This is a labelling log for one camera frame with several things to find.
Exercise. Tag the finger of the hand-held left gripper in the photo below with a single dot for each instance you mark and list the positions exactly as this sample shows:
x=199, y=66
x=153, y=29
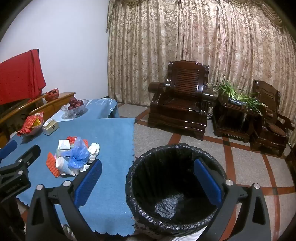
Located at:
x=31, y=154
x=8, y=149

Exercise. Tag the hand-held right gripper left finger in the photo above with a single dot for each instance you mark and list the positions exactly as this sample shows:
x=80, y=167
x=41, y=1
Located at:
x=89, y=183

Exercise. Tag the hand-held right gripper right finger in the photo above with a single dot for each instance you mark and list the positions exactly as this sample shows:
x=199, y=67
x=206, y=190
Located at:
x=208, y=183

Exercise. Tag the orange mesh packet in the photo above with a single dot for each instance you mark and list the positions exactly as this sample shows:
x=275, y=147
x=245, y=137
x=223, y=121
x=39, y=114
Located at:
x=85, y=141
x=52, y=164

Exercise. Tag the blue plastic bag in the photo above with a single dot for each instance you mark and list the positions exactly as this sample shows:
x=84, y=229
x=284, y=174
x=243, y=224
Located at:
x=77, y=155

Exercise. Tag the white paper cup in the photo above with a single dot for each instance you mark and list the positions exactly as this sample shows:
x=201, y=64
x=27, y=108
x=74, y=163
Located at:
x=61, y=165

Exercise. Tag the white small box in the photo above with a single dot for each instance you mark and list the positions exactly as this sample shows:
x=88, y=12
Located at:
x=63, y=145

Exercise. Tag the white tissue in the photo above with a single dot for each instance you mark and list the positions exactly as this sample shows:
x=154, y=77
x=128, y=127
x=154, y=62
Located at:
x=94, y=148

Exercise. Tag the trash bin with black bag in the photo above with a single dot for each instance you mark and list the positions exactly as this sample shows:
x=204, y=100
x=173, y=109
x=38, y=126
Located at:
x=166, y=166

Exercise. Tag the beige tissue box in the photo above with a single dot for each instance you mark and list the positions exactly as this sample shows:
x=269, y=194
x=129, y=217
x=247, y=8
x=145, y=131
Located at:
x=49, y=129

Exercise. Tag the dish of red snack packets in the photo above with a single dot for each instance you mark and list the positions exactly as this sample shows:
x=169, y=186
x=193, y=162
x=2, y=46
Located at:
x=30, y=122

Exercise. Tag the blue felt tablecloth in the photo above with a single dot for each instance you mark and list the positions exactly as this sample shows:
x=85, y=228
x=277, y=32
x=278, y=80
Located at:
x=111, y=143

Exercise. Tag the glass fruit bowl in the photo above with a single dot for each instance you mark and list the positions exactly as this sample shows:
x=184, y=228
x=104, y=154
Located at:
x=74, y=113

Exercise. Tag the red apple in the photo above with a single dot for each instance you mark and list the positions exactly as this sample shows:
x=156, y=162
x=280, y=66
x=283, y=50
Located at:
x=71, y=107
x=73, y=100
x=80, y=103

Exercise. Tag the dark wooden side table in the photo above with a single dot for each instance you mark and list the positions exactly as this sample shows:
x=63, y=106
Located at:
x=231, y=115

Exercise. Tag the red cloth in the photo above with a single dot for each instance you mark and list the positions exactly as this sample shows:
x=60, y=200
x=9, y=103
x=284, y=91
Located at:
x=20, y=76

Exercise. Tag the light blue tablecloth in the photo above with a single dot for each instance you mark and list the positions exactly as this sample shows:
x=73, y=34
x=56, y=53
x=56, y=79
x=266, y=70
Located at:
x=101, y=109

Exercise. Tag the potted green plant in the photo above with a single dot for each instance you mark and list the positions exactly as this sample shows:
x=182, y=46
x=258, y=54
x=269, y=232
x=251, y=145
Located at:
x=227, y=89

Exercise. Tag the wide dark wooden armchair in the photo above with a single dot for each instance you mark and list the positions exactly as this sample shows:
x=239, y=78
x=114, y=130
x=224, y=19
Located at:
x=187, y=78

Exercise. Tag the narrow dark wooden armchair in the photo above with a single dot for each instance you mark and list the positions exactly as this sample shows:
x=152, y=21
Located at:
x=266, y=92

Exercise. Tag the beige patterned curtain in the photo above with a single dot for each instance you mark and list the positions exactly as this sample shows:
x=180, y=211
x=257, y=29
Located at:
x=185, y=34

